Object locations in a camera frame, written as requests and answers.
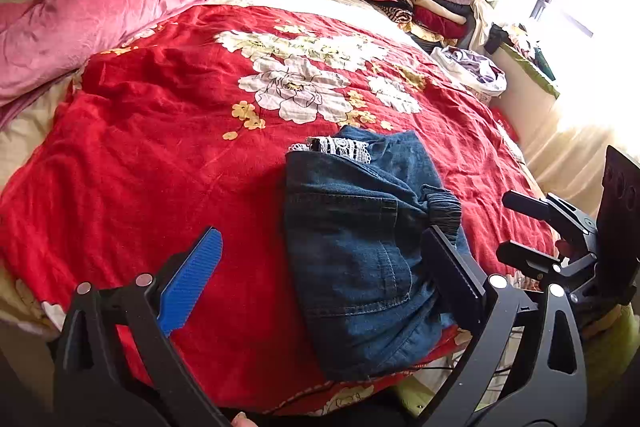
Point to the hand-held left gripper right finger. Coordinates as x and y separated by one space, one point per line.
460 282

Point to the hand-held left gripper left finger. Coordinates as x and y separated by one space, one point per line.
192 277

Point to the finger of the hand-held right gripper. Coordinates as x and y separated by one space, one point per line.
530 206
527 258

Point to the blue denim pants lace trim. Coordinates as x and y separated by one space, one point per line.
350 247

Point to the person's right forearm green sleeve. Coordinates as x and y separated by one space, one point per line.
610 357

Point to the person's left hand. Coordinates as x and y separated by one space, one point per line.
243 420

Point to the person's green shirt torso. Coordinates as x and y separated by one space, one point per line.
415 399

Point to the green sill mat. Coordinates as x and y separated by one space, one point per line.
530 69

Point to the red floral blanket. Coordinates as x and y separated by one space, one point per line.
150 147

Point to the lavender crumpled clothes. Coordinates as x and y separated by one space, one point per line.
481 68

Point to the floral laundry basket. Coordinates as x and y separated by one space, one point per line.
449 68

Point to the heap of mixed clothes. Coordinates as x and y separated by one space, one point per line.
520 39

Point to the pile of folded clothes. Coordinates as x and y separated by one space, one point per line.
425 2

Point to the pink duvet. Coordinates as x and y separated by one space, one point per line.
100 2

